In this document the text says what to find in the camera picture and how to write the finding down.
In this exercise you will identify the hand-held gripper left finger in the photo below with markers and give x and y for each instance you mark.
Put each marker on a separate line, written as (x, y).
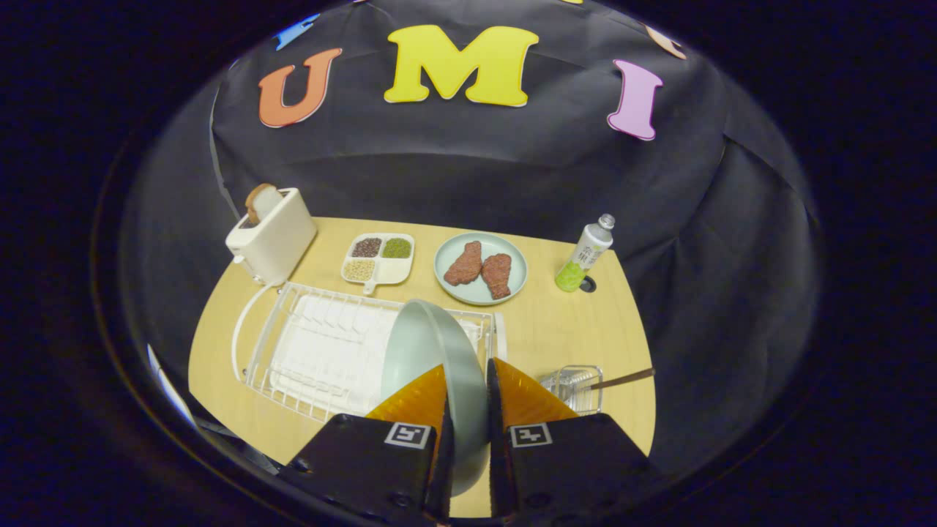
(366, 461)

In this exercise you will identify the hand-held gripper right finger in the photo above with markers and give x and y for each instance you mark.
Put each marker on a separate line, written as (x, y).
(571, 461)

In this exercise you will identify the pale green plate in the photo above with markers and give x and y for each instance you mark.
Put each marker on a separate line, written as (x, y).
(424, 344)

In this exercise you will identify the pale green dish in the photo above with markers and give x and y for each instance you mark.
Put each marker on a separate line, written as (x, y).
(514, 252)

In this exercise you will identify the white drip tray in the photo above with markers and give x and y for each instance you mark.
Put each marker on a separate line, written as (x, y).
(329, 359)

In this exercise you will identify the black table grommet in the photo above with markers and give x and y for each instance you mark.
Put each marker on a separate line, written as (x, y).
(588, 285)

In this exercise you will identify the white divided bean tray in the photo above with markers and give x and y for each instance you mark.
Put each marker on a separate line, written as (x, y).
(399, 272)

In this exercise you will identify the red meat piece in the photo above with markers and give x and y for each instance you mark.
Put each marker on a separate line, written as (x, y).
(465, 265)
(496, 274)

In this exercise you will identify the green drink bottle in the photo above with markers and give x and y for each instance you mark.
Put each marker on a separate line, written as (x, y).
(582, 260)

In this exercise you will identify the white toaster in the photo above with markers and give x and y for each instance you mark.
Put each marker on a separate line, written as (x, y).
(274, 238)

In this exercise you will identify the brown bread slice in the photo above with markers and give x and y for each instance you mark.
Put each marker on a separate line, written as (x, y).
(263, 201)

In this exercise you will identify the black backdrop cloth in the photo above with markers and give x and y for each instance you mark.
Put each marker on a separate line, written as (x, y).
(454, 168)

